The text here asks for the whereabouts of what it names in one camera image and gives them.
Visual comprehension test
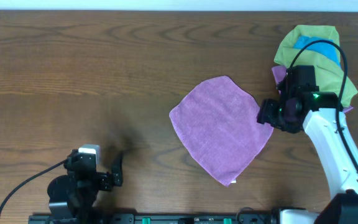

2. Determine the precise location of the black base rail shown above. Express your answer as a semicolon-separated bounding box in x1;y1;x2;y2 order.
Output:
28;212;323;224

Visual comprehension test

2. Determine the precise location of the blue microfibre cloth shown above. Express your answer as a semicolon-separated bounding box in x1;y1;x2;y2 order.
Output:
293;35;341;66

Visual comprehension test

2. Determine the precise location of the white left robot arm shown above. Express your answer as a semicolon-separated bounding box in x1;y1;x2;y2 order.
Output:
47;149;124;223

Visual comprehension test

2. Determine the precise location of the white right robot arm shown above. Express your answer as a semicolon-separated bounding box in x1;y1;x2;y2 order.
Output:
257;92;358;223

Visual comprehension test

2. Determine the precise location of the purple microfibre cloth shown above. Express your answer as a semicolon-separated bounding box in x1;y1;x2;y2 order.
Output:
169;76;273;187

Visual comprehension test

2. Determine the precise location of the green microfibre cloth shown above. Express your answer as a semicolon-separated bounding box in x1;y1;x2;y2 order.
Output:
274;25;344;94

